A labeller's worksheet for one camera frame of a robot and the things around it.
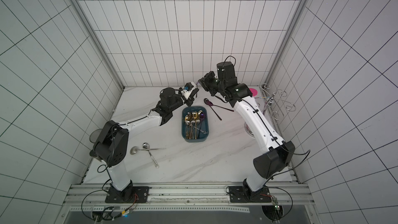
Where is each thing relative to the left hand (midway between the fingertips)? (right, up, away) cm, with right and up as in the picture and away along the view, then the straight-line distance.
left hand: (196, 90), depth 85 cm
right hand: (-3, +4, -14) cm, 15 cm away
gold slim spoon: (-2, -16, +16) cm, 22 cm away
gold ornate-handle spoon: (-7, -20, +13) cm, 24 cm away
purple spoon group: (+3, -17, +16) cm, 23 cm away
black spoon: (+13, -15, +19) cm, 27 cm away
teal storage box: (+5, -22, +13) cm, 26 cm away
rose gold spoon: (-4, -17, +16) cm, 24 cm away
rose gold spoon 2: (-3, -20, +13) cm, 24 cm away
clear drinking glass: (-55, -25, -4) cm, 60 cm away
